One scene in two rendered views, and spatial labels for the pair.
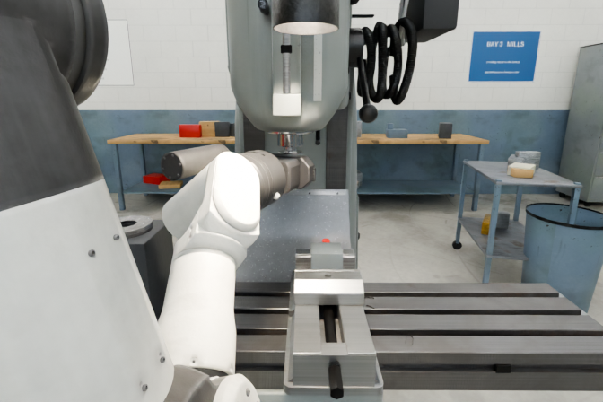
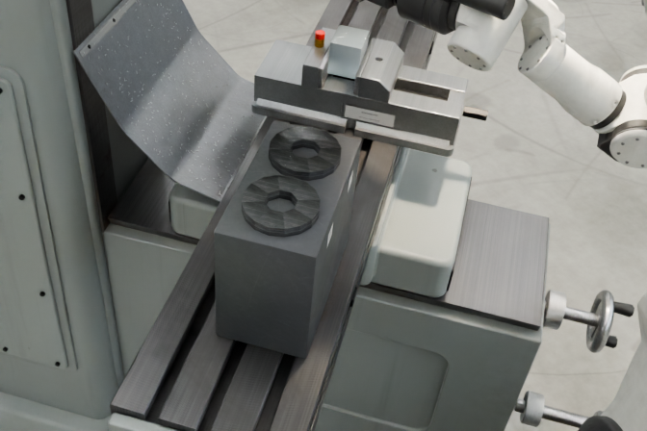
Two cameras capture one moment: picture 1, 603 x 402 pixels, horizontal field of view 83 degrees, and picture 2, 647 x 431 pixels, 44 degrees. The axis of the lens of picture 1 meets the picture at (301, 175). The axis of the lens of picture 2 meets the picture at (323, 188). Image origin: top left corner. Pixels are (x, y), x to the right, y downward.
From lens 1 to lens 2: 1.22 m
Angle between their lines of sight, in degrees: 74
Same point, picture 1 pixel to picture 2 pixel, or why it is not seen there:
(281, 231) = (147, 79)
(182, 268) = (574, 60)
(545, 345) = not seen: hidden behind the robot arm
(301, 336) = (437, 109)
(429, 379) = not seen: hidden behind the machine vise
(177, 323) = (605, 78)
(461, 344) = (418, 48)
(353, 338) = (448, 83)
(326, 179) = not seen: outside the picture
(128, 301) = not seen: outside the picture
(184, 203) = (506, 33)
